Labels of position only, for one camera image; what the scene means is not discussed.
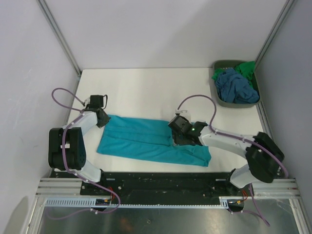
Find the teal t-shirt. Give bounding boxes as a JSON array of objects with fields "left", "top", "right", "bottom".
[{"left": 97, "top": 115, "right": 212, "bottom": 167}]

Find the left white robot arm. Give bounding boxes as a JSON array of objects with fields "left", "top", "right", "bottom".
[{"left": 48, "top": 95, "right": 111, "bottom": 195}]

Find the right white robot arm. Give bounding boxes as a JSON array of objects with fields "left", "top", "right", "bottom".
[{"left": 168, "top": 114, "right": 283, "bottom": 195}]

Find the dark blue t-shirt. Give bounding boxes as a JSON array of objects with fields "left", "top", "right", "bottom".
[{"left": 214, "top": 68, "right": 260, "bottom": 104}]

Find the grey plastic bin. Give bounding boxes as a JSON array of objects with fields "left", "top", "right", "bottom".
[{"left": 210, "top": 60, "right": 260, "bottom": 108}]

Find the green t-shirt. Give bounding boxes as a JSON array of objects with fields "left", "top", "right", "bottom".
[{"left": 212, "top": 60, "right": 255, "bottom": 87}]

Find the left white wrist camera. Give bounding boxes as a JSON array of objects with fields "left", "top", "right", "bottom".
[{"left": 84, "top": 97, "right": 90, "bottom": 106}]

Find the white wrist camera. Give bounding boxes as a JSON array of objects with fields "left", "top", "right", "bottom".
[
  {"left": 84, "top": 97, "right": 90, "bottom": 106},
  {"left": 175, "top": 109, "right": 191, "bottom": 119}
]

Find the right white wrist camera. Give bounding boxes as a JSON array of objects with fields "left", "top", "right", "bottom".
[{"left": 175, "top": 109, "right": 191, "bottom": 119}]

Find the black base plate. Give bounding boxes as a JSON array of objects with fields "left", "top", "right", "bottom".
[{"left": 80, "top": 172, "right": 252, "bottom": 206}]

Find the left aluminium corner post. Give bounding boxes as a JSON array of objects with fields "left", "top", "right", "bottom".
[{"left": 37, "top": 0, "right": 82, "bottom": 77}]

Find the aluminium corner post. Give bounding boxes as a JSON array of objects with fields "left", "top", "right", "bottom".
[
  {"left": 255, "top": 0, "right": 297, "bottom": 69},
  {"left": 37, "top": 0, "right": 82, "bottom": 77}
]

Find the aluminium frame rail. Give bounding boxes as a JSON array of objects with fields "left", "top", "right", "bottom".
[{"left": 36, "top": 178, "right": 82, "bottom": 197}]

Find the white slotted cable duct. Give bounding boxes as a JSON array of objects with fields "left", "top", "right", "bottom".
[{"left": 45, "top": 196, "right": 231, "bottom": 210}]

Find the right aluminium corner post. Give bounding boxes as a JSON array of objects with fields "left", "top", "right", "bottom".
[{"left": 255, "top": 0, "right": 297, "bottom": 69}]

